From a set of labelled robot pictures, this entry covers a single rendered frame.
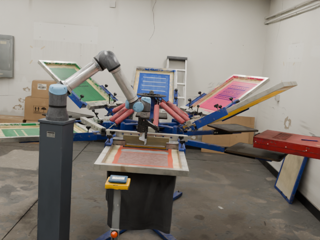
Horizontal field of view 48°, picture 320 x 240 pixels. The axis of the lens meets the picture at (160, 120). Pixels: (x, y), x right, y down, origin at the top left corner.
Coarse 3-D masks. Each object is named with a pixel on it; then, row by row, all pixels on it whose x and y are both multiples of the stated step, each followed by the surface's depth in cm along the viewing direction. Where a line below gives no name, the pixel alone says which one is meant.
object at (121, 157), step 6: (120, 150) 269; (114, 156) 251; (120, 156) 253; (126, 156) 254; (132, 156) 255; (138, 156) 256; (114, 162) 236; (120, 162) 237; (126, 162) 238; (132, 162) 240; (138, 162) 241
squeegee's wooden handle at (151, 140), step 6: (126, 138) 276; (132, 138) 276; (138, 138) 276; (150, 138) 276; (156, 138) 276; (162, 138) 276; (168, 138) 276; (126, 144) 276; (150, 144) 276; (156, 144) 276; (162, 144) 276
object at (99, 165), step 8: (112, 144) 275; (104, 152) 246; (96, 160) 225; (104, 160) 237; (184, 160) 241; (96, 168) 219; (104, 168) 219; (112, 168) 218; (120, 168) 218; (128, 168) 218; (136, 168) 218; (144, 168) 218; (152, 168) 218; (160, 168) 220; (168, 168) 221; (176, 168) 222; (184, 168) 223; (184, 176) 219
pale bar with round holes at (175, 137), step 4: (108, 132) 298; (116, 132) 298; (120, 132) 298; (124, 132) 298; (128, 132) 298; (132, 132) 298; (136, 132) 298; (148, 132) 301; (152, 132) 303; (116, 136) 299; (120, 136) 299; (156, 136) 299; (160, 136) 299; (164, 136) 299; (168, 136) 299; (172, 136) 299; (176, 136) 299; (184, 136) 299; (172, 140) 299; (176, 140) 299
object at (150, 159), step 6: (156, 150) 277; (162, 150) 278; (168, 150) 280; (144, 156) 257; (150, 156) 259; (156, 156) 260; (162, 156) 261; (168, 156) 263; (144, 162) 242; (150, 162) 243; (156, 162) 244; (162, 162) 245; (168, 162) 246
